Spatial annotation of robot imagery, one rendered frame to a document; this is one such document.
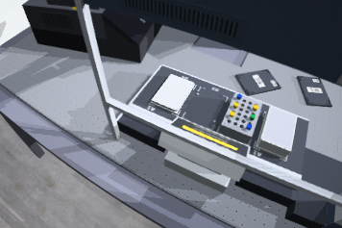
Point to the grey perforated base plate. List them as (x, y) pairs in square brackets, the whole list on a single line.
[(59, 84)]

